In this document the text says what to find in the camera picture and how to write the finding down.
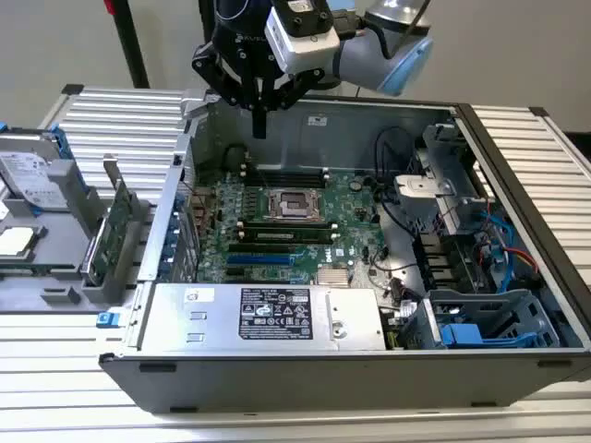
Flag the black looped wire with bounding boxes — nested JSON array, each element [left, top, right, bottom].
[[373, 126, 416, 186]]

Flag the green graphics card black shroud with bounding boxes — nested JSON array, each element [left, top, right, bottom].
[[81, 154, 139, 286]]

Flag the finned chipset heatsink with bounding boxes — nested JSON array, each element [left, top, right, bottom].
[[316, 268, 353, 288]]

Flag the black RAM slot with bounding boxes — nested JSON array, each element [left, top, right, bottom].
[[237, 220, 338, 227], [247, 177, 330, 185], [247, 167, 330, 174], [237, 241, 339, 247], [247, 182, 330, 189], [237, 224, 338, 233], [247, 172, 330, 179]]

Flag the open grey PC case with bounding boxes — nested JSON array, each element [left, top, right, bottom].
[[99, 85, 591, 414]]

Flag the bare green RAM stick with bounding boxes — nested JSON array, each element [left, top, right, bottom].
[[0, 262, 78, 274]]

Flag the blue flat wire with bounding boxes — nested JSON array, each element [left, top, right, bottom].
[[478, 209, 518, 297]]

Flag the silver power supply unit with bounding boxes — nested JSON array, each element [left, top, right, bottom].
[[137, 281, 387, 353]]

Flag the grey metal drive cage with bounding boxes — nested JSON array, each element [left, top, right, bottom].
[[394, 122, 498, 234]]

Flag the blue empty disk carrier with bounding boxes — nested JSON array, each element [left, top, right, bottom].
[[438, 322, 544, 351]]

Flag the long black expansion slot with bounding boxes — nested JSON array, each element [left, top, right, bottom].
[[227, 243, 297, 255]]

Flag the silver CPU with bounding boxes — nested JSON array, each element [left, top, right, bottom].
[[0, 225, 37, 257]]

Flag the black camera cable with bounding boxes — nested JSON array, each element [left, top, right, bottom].
[[330, 8, 399, 61]]

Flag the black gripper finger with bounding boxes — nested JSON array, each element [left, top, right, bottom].
[[259, 67, 325, 139], [191, 42, 261, 139]]

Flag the blue-grey disk bay cage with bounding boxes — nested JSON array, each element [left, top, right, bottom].
[[399, 288, 562, 352]]

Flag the red wire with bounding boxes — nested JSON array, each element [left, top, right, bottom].
[[504, 245, 541, 274]]

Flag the hard disk in blue carrier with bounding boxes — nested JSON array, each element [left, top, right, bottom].
[[0, 120, 83, 214]]

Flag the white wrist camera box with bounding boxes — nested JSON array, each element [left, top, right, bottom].
[[265, 0, 342, 75]]

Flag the RAM stick with white label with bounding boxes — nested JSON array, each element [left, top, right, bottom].
[[240, 230, 335, 245]]

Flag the green motherboard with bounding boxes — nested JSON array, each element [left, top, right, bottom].
[[191, 163, 392, 287]]

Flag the CPU socket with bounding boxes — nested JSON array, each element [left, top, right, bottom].
[[265, 186, 324, 223]]

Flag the black stand pole red clamp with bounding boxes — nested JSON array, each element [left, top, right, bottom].
[[102, 0, 151, 90]]

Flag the grey plastic parts rack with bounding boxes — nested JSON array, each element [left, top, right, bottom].
[[0, 156, 156, 316]]

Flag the blue expansion slot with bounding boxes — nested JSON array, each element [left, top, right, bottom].
[[224, 254, 297, 268]]

